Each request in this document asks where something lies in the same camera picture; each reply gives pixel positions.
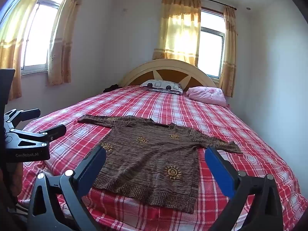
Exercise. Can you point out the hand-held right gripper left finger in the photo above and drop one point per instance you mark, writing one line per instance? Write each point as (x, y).
(92, 170)

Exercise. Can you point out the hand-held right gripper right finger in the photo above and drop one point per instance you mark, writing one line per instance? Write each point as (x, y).
(217, 170)

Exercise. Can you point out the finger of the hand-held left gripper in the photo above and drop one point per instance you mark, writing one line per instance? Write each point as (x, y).
(26, 114)
(43, 133)

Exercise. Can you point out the brown knitted sun-pattern sweater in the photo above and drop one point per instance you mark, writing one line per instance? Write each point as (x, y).
(149, 163)

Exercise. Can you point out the bed with red plaid sheet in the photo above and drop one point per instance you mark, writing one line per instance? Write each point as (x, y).
(240, 130)

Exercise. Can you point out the yellow curtain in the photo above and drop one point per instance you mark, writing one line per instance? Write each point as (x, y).
(228, 53)
(60, 41)
(12, 41)
(175, 28)

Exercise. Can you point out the pink pillow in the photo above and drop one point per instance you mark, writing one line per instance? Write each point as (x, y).
(207, 95)

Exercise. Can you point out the grey-framed window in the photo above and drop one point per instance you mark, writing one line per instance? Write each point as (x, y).
(36, 33)
(211, 45)

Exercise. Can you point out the dark cloth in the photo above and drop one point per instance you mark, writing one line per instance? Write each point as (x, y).
(111, 88)

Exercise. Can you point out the white patterned pillow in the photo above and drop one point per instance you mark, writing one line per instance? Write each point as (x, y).
(161, 86)

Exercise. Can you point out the cream and brown wooden headboard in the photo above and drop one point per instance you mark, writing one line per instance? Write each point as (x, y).
(168, 73)

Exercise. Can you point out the dark curtain rod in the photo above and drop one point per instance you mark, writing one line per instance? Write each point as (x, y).
(207, 0)

